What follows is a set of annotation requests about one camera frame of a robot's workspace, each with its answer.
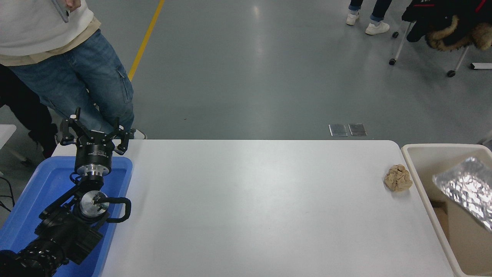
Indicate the wheeled metal chair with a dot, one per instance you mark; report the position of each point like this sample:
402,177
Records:
401,42

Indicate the large pale plastic bin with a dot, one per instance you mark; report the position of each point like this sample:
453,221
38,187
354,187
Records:
426,161

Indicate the silver floor plate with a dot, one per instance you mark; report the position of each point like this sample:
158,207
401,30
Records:
338,130
357,129

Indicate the silver foil plate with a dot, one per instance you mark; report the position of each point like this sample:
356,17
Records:
469,188

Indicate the grey smartphone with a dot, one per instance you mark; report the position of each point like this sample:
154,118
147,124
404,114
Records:
61,10

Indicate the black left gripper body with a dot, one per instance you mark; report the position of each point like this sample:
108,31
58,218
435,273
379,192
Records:
94,152

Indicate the white bar on floor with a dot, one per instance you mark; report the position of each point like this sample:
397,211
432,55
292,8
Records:
480,66

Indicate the person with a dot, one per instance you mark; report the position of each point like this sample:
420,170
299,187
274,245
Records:
23,104
376,27
84,77

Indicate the person's hand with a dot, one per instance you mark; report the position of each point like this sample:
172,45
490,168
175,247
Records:
73,4

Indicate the white side table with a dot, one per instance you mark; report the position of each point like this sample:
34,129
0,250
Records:
5,132

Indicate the blue plastic tray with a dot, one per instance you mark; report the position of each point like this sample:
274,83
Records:
38,184

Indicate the crumpled tan paper ball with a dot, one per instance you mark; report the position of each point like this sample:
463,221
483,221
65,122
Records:
398,179

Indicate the brown cardboard box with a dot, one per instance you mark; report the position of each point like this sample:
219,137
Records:
461,246

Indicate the black coat with fur trim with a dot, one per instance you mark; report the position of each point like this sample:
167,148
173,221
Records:
442,15

